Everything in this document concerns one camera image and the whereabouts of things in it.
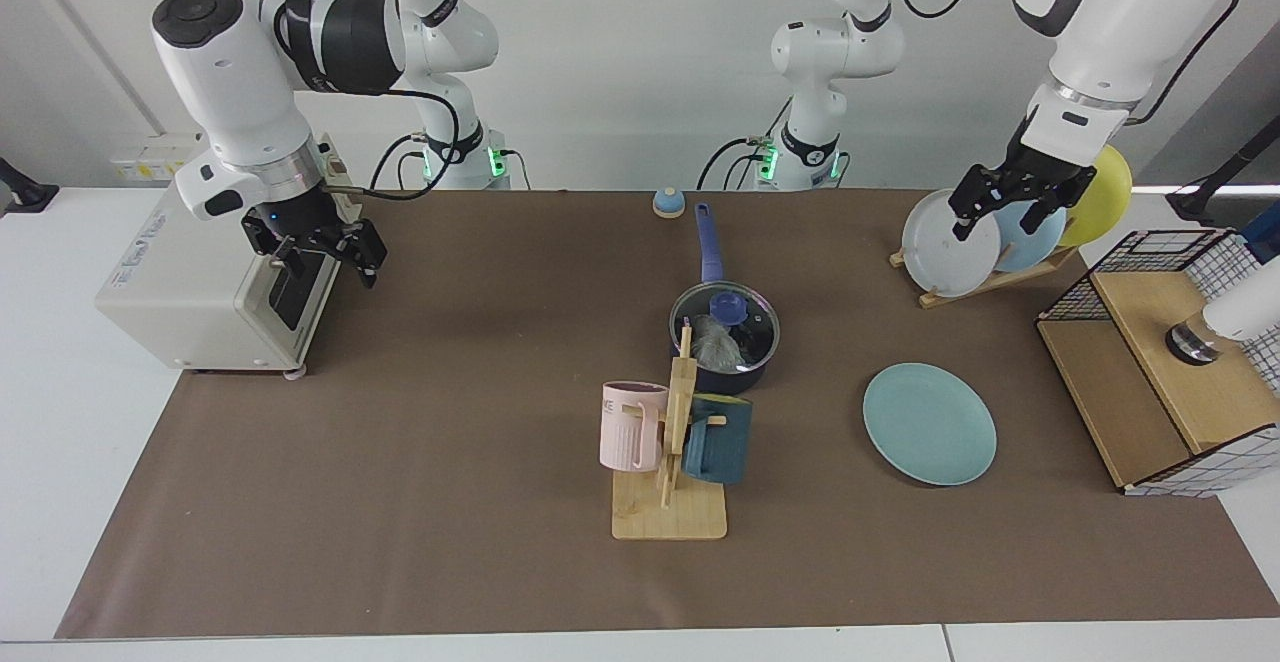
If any glass lid with blue knob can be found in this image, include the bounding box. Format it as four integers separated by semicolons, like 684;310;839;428
672;282;779;375

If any white vermicelli bundle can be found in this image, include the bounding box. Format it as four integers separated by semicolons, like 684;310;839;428
695;314;746;373

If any light blue plate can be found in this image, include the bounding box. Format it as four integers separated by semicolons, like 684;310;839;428
990;197;1068;273

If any grey plate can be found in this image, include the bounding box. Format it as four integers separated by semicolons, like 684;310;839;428
901;188;1003;298

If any yellow plate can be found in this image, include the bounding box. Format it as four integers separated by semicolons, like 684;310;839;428
1058;145;1134;248

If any wooden plate rack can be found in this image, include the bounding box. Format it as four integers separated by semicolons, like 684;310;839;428
890;242;1081;309

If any green plate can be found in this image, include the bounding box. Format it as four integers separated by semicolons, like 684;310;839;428
863;362;998;487

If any pale toaster oven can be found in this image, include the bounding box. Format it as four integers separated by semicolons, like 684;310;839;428
95;132;346;381

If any black stand pole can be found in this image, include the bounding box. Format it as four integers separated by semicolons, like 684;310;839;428
1165;114;1280;223

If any blue object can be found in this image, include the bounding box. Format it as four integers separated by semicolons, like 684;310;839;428
1240;207;1280;263

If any brown table cloth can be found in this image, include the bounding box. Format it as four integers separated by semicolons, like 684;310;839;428
55;187;1280;640

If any black stand foot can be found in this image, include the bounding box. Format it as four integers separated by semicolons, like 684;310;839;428
0;157;59;215

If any pink cup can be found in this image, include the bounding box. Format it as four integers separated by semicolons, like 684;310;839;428
599;380;669;473

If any dark teal cup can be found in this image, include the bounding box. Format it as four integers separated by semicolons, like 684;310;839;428
683;394;753;486

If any wooden cup stand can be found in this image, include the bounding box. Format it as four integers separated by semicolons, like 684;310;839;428
611;320;729;541

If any black base cable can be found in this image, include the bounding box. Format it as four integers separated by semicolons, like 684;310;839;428
697;135;776;191
368;135;431;193

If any white wall socket strip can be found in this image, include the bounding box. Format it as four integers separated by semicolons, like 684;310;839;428
108;145;201;183

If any wire basket with wooden floor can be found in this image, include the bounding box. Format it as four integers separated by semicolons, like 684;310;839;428
1036;228;1280;498

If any white cylinder with silver ring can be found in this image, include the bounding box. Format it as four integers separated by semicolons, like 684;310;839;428
1165;262;1280;368

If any black pot with blue handle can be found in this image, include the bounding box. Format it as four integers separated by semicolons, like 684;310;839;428
668;203;781;395

